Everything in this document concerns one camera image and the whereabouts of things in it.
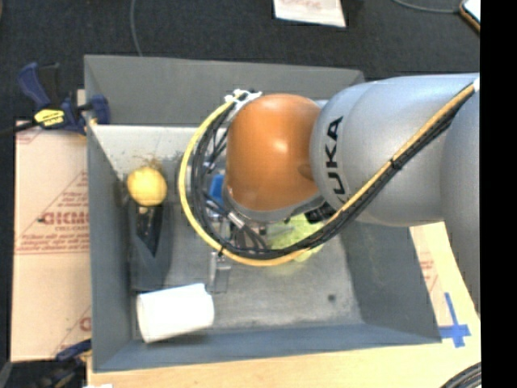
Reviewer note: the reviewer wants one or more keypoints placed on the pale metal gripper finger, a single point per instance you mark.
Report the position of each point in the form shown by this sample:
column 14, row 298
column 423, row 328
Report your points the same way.
column 224, row 275
column 213, row 271

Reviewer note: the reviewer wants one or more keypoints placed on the yellow-green cloth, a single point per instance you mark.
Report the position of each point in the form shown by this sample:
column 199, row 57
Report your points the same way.
column 297, row 226

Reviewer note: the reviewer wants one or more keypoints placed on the white cup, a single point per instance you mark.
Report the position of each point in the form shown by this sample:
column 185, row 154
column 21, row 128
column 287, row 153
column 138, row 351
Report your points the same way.
column 175, row 313

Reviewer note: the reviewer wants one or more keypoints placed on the grey metal bin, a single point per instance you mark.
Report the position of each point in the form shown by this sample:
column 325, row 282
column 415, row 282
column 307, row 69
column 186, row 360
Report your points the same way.
column 282, row 297

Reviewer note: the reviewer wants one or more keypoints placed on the dark grey pointed object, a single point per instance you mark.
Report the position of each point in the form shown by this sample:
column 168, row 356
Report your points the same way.
column 147, row 253

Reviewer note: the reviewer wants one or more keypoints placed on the yellow lemon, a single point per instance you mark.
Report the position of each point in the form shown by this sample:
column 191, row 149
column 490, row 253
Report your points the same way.
column 146, row 186

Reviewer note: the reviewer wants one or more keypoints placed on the brown cardboard board, red print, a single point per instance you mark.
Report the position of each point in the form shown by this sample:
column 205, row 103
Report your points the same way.
column 48, row 257

